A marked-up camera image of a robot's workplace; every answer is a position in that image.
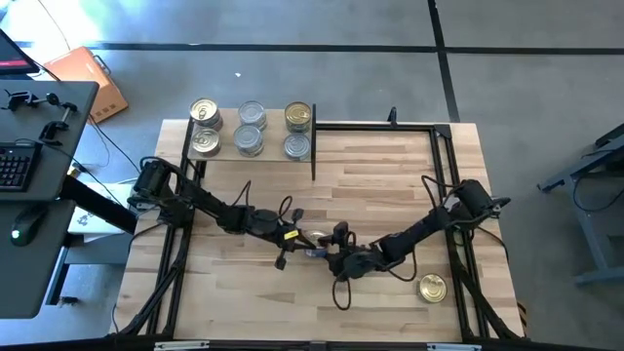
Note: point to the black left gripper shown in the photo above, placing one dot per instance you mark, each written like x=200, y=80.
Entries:
x=268, y=224

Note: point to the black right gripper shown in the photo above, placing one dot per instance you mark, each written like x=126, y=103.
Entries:
x=363, y=261

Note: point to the salmon can with pull tab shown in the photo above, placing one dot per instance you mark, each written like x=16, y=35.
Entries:
x=205, y=109
x=316, y=238
x=206, y=141

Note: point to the grey can with pull tab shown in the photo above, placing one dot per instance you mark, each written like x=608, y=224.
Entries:
x=297, y=146

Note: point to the gold can with pull tab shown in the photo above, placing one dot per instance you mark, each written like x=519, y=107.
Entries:
x=297, y=114
x=433, y=287

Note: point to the silver can with plain lid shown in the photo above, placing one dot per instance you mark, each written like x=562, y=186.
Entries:
x=248, y=139
x=252, y=113

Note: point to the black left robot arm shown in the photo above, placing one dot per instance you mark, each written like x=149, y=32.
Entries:
x=205, y=202

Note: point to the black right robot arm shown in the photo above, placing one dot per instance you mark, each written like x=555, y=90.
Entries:
x=424, y=224

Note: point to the black shelf side panel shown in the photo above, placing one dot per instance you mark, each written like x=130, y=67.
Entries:
x=314, y=146

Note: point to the yellow tag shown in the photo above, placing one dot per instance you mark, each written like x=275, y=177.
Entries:
x=291, y=234

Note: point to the black desk support beam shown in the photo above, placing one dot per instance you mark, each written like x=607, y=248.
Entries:
x=97, y=205

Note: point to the white box with logo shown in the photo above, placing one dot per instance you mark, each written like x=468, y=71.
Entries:
x=92, y=222

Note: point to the black desk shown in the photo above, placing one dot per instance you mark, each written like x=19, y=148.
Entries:
x=73, y=146

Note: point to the orange case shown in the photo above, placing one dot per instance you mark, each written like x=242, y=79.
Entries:
x=83, y=78

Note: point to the black clamp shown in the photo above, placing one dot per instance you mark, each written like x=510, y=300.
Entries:
x=51, y=130
x=19, y=100

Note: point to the black computer mouse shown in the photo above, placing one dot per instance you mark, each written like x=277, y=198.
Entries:
x=27, y=226

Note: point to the black keyboard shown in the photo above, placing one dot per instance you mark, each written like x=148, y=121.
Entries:
x=14, y=168

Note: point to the black monitor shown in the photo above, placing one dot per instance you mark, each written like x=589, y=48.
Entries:
x=12, y=56

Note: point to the black aluminium table frame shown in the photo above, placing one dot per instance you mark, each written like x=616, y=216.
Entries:
x=370, y=127

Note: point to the black frame post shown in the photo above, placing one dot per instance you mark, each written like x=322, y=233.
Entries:
x=392, y=118

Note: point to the white metal bracket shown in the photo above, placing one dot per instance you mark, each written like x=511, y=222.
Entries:
x=453, y=347
x=180, y=345

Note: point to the grey table frame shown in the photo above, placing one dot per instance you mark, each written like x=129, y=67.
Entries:
x=592, y=244

